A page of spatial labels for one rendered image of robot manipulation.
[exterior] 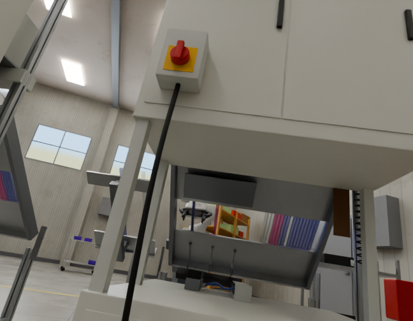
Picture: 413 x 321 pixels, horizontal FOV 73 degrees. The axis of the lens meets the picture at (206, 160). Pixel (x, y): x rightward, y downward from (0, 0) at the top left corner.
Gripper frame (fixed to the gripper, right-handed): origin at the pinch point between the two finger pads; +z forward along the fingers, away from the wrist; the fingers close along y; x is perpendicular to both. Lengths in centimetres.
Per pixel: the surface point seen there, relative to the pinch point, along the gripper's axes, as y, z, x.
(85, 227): -469, -699, 491
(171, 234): -8.7, 5.5, 7.3
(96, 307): -6, 80, -23
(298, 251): 51, 1, 8
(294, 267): 52, 0, 18
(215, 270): 13.7, 1.5, 26.0
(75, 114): -622, -907, 134
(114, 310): -3, 80, -23
